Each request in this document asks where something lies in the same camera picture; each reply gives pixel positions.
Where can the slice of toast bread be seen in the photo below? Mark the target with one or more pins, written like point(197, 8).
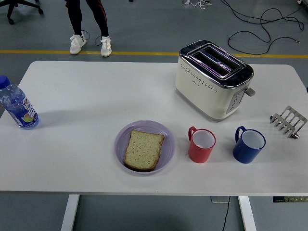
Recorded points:
point(144, 150)

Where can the person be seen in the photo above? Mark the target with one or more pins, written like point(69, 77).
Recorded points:
point(77, 19)

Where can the dark table control panel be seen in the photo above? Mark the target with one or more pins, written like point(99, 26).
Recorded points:
point(291, 199)

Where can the silver metal toast rack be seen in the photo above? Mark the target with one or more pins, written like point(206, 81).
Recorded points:
point(291, 109)

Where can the purple plastic plate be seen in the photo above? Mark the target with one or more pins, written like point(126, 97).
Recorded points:
point(169, 144)

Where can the cream chrome two-slot toaster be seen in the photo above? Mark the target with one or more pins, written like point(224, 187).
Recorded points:
point(204, 96)

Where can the clear bottle blue cap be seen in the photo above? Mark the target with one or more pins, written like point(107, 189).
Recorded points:
point(19, 108)

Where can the grey box under table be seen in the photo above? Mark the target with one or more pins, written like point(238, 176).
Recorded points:
point(217, 199)

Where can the black office chair base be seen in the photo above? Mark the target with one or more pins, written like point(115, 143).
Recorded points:
point(12, 7)

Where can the blue cup white inside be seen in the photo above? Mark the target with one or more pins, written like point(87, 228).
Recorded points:
point(245, 154)

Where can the white table leg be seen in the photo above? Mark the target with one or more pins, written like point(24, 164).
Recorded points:
point(247, 216)
point(69, 214)

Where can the red cup white inside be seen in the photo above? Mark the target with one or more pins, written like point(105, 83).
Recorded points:
point(199, 155)

